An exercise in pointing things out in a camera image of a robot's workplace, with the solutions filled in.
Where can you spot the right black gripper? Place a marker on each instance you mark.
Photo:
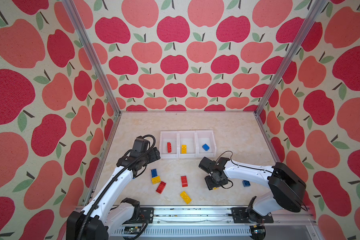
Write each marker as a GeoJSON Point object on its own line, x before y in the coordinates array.
{"type": "Point", "coordinates": [209, 186]}

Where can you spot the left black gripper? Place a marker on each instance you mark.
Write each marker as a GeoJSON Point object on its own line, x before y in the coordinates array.
{"type": "Point", "coordinates": [155, 155]}

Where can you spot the small red lego brick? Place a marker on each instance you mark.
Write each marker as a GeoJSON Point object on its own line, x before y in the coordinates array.
{"type": "Point", "coordinates": [169, 147]}

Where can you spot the white three-compartment bin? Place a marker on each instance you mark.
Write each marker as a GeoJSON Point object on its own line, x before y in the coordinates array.
{"type": "Point", "coordinates": [192, 139]}

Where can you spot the yellow lego brick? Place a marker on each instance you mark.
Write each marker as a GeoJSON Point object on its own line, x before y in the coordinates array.
{"type": "Point", "coordinates": [156, 180]}
{"type": "Point", "coordinates": [185, 197]}
{"type": "Point", "coordinates": [183, 149]}

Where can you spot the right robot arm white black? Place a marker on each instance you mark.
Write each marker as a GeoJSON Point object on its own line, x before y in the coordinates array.
{"type": "Point", "coordinates": [287, 190]}

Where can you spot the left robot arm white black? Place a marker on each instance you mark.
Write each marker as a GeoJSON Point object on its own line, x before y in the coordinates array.
{"type": "Point", "coordinates": [97, 220]}

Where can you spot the small blue lego brick right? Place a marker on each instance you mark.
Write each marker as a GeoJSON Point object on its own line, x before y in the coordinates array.
{"type": "Point", "coordinates": [246, 183]}

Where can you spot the yellow lego brick bottom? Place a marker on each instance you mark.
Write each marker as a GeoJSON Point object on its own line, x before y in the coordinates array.
{"type": "Point", "coordinates": [185, 197]}

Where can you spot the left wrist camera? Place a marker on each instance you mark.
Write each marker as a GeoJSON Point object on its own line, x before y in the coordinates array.
{"type": "Point", "coordinates": [140, 146]}

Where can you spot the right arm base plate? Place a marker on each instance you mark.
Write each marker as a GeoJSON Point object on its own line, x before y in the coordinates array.
{"type": "Point", "coordinates": [242, 215]}

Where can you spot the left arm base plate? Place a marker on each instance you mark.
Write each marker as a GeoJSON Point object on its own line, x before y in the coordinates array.
{"type": "Point", "coordinates": [144, 214]}

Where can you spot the aluminium front rail frame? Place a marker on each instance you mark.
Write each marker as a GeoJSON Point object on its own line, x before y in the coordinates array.
{"type": "Point", "coordinates": [214, 223]}

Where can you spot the left aluminium corner post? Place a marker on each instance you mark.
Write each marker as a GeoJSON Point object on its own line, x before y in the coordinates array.
{"type": "Point", "coordinates": [91, 53]}

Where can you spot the aluminium corner post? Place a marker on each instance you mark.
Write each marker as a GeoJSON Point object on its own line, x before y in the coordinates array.
{"type": "Point", "coordinates": [307, 24]}
{"type": "Point", "coordinates": [91, 53]}

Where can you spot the right aluminium corner post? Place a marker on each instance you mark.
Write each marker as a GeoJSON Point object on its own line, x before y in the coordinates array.
{"type": "Point", "coordinates": [307, 24]}

